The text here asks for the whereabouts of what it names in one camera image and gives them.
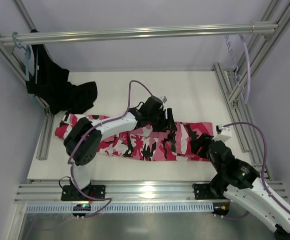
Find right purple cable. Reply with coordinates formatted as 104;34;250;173
221;121;290;223

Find purple cable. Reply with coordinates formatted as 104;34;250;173
221;121;290;223
67;79;158;219

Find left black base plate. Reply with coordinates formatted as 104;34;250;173
61;183;107;202

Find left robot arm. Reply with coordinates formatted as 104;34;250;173
64;96;176;192

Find black garment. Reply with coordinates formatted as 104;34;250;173
26;44;98;115

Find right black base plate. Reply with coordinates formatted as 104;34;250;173
192;183;225;200

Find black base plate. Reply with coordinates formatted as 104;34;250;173
192;183;225;200
61;183;107;202

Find aluminium hanging rail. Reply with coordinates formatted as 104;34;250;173
0;21;278;46

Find light blue clothes hanger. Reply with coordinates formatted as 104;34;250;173
11;31;40;106

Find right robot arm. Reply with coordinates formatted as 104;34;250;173
190;125;290;240

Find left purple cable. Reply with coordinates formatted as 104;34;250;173
67;79;158;219

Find pink camouflage trousers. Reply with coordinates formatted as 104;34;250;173
54;112;214;163

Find slotted grey cable duct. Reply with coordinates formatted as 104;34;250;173
25;202;214;214

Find lilac clothes hanger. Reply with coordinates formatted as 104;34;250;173
223;33;251;104

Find aluminium left frame post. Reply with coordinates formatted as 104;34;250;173
0;0;53;161

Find aluminium right frame rail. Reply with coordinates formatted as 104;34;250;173
213;0;290;165

